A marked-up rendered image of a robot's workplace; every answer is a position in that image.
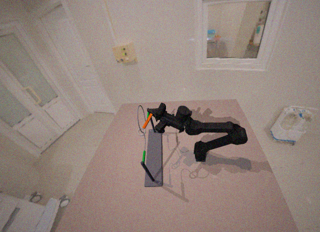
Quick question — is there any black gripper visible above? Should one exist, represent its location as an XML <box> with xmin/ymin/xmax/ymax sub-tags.
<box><xmin>147</xmin><ymin>103</ymin><xmax>175</xmax><ymax>127</ymax></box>

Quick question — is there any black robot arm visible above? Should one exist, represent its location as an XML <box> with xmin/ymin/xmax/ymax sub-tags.
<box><xmin>155</xmin><ymin>106</ymin><xmax>248</xmax><ymax>162</ymax></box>

